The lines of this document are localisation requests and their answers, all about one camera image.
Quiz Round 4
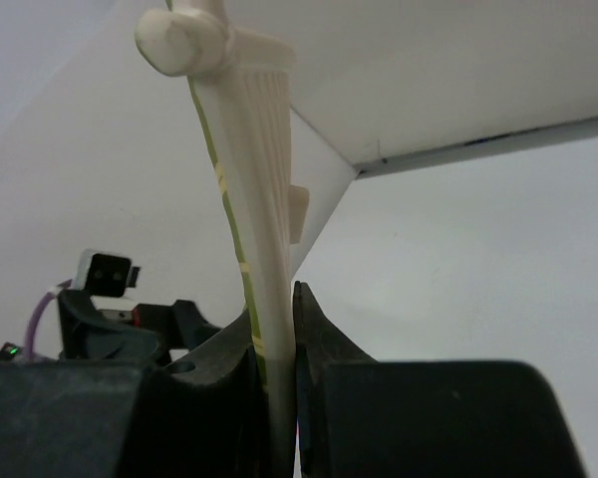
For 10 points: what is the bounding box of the square yellow bamboo plate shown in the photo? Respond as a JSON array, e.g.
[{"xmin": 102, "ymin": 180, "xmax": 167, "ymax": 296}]
[{"xmin": 135, "ymin": 1, "xmax": 307, "ymax": 477}]

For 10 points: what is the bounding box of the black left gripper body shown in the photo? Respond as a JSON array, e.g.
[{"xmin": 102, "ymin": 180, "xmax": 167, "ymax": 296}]
[{"xmin": 0, "ymin": 288, "xmax": 225, "ymax": 367}]

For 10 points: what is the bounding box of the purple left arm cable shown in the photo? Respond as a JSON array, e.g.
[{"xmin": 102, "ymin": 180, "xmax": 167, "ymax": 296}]
[{"xmin": 24, "ymin": 283, "xmax": 69, "ymax": 359}]

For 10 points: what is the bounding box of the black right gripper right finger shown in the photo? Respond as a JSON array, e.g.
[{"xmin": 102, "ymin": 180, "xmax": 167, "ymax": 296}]
[{"xmin": 293, "ymin": 282, "xmax": 586, "ymax": 477}]

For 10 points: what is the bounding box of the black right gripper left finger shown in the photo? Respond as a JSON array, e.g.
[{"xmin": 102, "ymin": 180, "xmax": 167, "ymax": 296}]
[{"xmin": 0, "ymin": 316, "xmax": 272, "ymax": 477}]

